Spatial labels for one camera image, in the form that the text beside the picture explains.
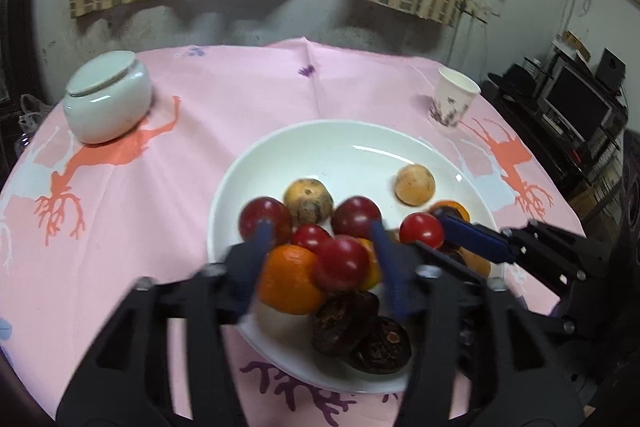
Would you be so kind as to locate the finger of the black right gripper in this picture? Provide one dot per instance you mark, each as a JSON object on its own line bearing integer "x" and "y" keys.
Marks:
{"x": 450, "y": 256}
{"x": 480, "y": 240}

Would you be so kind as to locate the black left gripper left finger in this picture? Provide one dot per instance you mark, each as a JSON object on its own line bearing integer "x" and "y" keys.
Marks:
{"x": 160, "y": 358}

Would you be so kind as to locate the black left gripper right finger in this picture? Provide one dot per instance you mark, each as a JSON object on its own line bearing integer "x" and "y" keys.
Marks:
{"x": 481, "y": 359}

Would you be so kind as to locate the red cherry tomato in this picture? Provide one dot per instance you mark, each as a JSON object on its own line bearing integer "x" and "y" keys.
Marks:
{"x": 343, "y": 264}
{"x": 310, "y": 237}
{"x": 421, "y": 227}

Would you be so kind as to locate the yellow tomato with stem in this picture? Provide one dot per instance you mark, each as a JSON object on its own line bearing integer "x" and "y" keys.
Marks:
{"x": 374, "y": 274}

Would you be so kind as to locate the large orange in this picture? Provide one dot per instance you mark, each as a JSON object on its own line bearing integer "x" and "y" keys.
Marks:
{"x": 287, "y": 281}

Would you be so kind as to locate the small tangerine on plate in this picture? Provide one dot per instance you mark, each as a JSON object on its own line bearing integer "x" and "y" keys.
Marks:
{"x": 452, "y": 208}

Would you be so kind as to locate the tan round fruit plate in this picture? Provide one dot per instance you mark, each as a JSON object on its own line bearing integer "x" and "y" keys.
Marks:
{"x": 414, "y": 185}

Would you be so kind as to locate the dark red plum right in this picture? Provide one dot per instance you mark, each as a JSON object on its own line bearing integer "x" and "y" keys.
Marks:
{"x": 354, "y": 216}

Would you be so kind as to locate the dark red plum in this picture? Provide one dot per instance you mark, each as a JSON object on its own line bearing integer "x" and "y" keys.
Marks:
{"x": 266, "y": 209}
{"x": 354, "y": 216}

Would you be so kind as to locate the patterned paper cup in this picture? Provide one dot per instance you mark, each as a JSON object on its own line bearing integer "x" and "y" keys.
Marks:
{"x": 453, "y": 94}

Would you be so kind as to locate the white oval plate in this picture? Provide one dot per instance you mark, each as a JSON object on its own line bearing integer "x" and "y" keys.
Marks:
{"x": 349, "y": 158}

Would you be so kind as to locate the speckled brown fruit on plate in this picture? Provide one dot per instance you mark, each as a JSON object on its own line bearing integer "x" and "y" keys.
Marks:
{"x": 308, "y": 201}

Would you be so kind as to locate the black tv stand with monitor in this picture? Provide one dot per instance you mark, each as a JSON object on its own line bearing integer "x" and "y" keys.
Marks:
{"x": 567, "y": 114}

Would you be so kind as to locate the pink patterned tablecloth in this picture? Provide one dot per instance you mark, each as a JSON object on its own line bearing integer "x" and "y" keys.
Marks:
{"x": 80, "y": 224}

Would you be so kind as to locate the dark red plum left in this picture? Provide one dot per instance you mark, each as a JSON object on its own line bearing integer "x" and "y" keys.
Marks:
{"x": 266, "y": 209}

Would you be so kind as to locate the white ceramic lidded jar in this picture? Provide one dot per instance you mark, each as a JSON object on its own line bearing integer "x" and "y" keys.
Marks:
{"x": 107, "y": 97}

